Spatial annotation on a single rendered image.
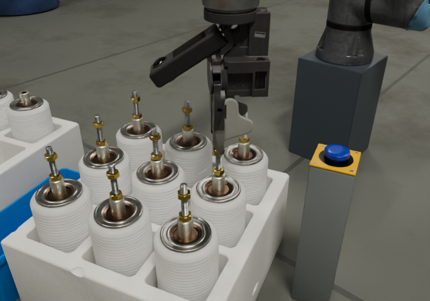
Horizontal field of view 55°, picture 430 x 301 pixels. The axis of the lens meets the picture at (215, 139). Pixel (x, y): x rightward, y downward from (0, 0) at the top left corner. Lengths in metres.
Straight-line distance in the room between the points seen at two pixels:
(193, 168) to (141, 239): 0.21
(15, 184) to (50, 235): 0.29
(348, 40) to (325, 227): 0.56
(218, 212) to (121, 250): 0.16
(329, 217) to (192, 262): 0.25
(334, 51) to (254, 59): 0.58
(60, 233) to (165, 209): 0.17
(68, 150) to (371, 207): 0.78
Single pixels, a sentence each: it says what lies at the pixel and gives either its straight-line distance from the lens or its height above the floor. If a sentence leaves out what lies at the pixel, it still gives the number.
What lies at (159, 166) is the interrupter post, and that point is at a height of 0.27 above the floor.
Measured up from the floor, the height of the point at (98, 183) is 0.23.
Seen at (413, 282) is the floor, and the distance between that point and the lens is 0.97.
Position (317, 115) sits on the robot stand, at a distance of 1.19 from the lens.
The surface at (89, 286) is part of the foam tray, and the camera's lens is 0.70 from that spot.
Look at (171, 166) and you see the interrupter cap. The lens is 0.75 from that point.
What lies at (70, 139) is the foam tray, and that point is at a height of 0.15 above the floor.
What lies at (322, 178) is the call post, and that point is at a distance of 0.67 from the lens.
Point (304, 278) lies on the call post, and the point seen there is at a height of 0.07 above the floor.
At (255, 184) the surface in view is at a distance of 0.78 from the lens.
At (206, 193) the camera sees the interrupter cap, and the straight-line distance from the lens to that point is 0.68.
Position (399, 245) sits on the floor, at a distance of 1.04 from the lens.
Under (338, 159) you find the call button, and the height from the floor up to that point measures 0.32.
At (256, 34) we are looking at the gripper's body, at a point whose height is 0.52.
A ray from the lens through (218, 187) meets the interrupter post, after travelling 0.68.
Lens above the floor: 0.67
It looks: 30 degrees down
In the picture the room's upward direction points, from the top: straight up
